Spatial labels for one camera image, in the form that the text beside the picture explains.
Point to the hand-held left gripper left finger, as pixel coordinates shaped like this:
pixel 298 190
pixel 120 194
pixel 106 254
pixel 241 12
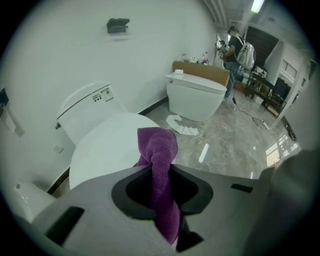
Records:
pixel 87 220

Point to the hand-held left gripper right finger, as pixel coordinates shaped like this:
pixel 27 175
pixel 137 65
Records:
pixel 230 205

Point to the white toilet lid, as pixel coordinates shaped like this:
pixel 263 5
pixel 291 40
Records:
pixel 107 147

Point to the purple cloth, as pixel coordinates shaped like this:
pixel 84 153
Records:
pixel 160 150

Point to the rounded white toilet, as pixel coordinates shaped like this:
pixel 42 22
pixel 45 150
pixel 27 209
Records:
pixel 32 200

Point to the white toilet with curved tank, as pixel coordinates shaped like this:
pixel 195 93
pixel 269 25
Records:
pixel 80 112

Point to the boxy white toilet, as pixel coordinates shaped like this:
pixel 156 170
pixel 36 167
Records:
pixel 195 100

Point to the white power strip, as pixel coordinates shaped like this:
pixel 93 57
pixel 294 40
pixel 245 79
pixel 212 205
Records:
pixel 265 124

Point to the white paper strip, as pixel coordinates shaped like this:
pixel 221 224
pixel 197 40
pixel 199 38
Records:
pixel 181 127

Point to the metal water valve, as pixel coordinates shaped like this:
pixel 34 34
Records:
pixel 58 125

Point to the dark wooden rack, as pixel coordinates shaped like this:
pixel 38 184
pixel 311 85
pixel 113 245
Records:
pixel 265 92

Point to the black monitor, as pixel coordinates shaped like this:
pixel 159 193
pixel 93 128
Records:
pixel 282 88

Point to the wide brown cardboard box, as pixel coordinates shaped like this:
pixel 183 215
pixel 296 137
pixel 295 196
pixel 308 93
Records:
pixel 207 72

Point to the white tissue paper wad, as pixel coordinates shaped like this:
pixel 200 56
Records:
pixel 178 72

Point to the assorted small bottles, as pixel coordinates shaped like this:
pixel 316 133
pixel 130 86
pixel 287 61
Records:
pixel 197 59

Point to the dark wooden staircase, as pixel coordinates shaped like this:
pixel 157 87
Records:
pixel 262 47

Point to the long ceiling light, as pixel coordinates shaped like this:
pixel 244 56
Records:
pixel 257 5

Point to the white wall plate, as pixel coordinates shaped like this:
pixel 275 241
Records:
pixel 58 148

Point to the black wall paper holder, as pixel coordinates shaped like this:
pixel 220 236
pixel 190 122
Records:
pixel 3 100
pixel 117 25

